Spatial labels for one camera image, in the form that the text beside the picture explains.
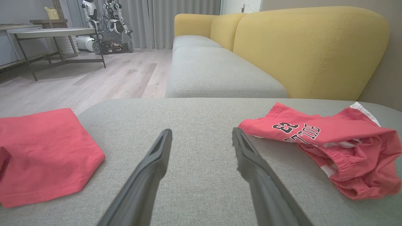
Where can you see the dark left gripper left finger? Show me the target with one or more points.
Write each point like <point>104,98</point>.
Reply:
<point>141,188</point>

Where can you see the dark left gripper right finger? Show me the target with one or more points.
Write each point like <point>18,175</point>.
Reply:
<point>263,194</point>

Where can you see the red printed sports shorts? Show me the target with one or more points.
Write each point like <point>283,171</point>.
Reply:
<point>345,150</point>

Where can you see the red jersey with white trim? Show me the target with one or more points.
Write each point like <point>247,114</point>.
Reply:
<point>44,153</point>

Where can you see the large grey fabric ottoman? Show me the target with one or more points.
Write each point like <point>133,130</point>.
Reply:
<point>201,125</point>

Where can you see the wide grey sofa seat cushion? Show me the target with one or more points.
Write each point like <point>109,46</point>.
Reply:
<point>220,72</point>

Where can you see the large yellow sofa backrest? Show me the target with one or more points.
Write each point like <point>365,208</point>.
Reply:
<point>314,50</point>

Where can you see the small grey sofa seat cushion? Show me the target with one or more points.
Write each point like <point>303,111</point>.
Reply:
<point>193,40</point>

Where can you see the small yellow sofa backrest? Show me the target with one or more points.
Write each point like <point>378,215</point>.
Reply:
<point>191,25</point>
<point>224,29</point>

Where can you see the grey pleated curtain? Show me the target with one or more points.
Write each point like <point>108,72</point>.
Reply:
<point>169,18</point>

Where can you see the grey coffee table metal legs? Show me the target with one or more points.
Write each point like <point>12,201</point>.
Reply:
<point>53,32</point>

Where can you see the white humanoid robot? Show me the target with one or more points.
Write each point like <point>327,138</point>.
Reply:
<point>89,12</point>

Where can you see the dark wooden side table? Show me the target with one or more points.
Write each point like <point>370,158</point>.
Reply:
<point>50,22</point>

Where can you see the yellow watering can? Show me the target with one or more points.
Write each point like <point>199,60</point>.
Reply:
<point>51,13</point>

